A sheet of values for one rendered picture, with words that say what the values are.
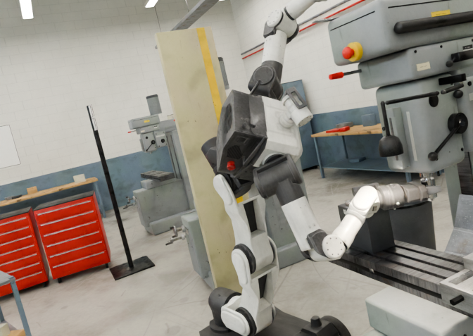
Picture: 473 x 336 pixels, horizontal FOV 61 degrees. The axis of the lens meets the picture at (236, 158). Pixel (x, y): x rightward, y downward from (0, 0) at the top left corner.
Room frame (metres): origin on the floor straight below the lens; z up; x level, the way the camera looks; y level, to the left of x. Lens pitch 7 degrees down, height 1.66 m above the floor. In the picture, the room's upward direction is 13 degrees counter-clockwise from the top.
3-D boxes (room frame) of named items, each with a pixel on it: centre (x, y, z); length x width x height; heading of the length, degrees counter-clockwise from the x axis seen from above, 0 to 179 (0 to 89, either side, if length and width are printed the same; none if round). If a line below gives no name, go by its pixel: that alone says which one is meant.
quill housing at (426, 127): (1.41, -0.66, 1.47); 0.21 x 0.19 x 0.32; 24
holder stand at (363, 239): (1.77, -0.51, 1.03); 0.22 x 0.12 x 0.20; 17
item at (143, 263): (4.93, 1.61, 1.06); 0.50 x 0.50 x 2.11; 24
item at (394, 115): (1.36, -0.56, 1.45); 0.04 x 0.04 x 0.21; 24
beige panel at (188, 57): (2.95, 0.17, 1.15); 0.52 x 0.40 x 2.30; 114
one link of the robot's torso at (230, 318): (1.86, 0.11, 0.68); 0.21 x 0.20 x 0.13; 37
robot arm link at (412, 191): (1.41, -0.57, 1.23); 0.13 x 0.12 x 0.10; 179
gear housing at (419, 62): (1.42, -0.70, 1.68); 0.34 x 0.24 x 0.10; 114
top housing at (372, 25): (1.41, -0.67, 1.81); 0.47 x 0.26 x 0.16; 114
